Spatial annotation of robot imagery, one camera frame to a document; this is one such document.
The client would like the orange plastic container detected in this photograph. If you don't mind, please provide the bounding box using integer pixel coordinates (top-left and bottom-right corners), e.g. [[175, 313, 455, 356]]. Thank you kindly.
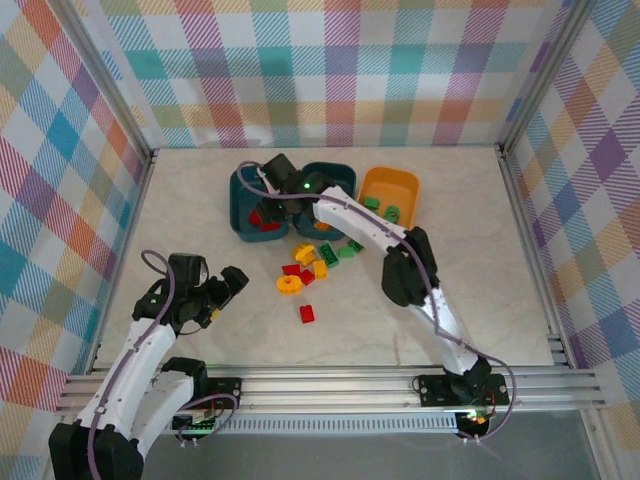
[[355, 167, 421, 232]]

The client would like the wide aluminium base rail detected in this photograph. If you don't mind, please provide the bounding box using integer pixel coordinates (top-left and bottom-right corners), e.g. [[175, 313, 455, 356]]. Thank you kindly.
[[54, 367, 609, 415]]

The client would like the teal plastic container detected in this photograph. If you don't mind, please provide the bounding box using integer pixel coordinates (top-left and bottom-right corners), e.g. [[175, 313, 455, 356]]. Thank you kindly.
[[292, 160, 358, 237], [228, 167, 294, 245]]

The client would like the slotted grey cable duct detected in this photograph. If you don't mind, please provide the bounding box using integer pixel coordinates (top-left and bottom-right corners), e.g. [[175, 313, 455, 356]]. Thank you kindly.
[[79, 417, 460, 436]]

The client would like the aluminium frame post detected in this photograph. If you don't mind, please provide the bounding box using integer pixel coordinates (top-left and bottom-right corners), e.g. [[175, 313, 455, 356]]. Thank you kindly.
[[499, 0, 599, 156], [58, 0, 154, 166]]

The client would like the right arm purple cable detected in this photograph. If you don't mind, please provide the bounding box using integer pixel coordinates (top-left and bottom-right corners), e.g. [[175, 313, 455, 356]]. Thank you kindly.
[[236, 160, 519, 444]]

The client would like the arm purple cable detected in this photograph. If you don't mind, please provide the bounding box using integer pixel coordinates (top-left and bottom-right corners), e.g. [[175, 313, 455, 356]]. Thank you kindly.
[[87, 249, 239, 480], [236, 160, 519, 444]]

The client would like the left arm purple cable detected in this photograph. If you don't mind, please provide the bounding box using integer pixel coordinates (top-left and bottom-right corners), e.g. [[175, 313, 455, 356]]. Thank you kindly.
[[87, 249, 239, 480]]

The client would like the yellow round gear lego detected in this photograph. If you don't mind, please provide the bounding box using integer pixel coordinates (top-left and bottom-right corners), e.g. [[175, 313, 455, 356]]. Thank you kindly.
[[276, 274, 304, 297]]

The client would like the small circuit board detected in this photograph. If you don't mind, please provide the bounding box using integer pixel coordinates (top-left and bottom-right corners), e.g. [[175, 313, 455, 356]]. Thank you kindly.
[[172, 409, 224, 434], [457, 409, 491, 429]]

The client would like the aluminium side rail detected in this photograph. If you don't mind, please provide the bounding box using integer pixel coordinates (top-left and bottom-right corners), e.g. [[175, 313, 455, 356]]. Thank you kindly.
[[87, 149, 159, 374], [497, 144, 576, 369]]

